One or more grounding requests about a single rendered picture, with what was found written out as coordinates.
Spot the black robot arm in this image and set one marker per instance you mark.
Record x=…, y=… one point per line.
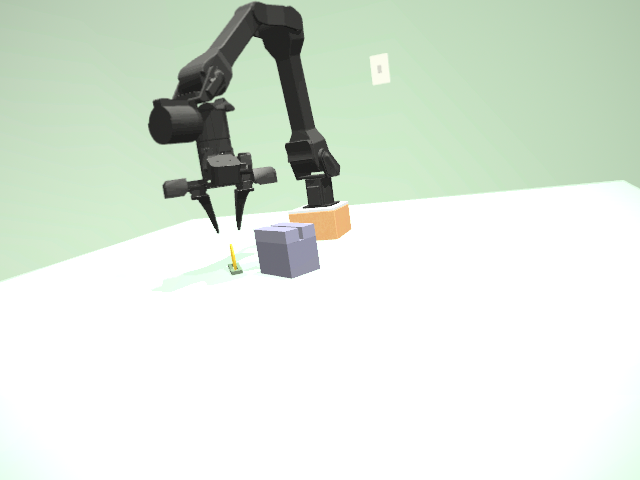
x=179, y=120

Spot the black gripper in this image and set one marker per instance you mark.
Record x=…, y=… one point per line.
x=198, y=188

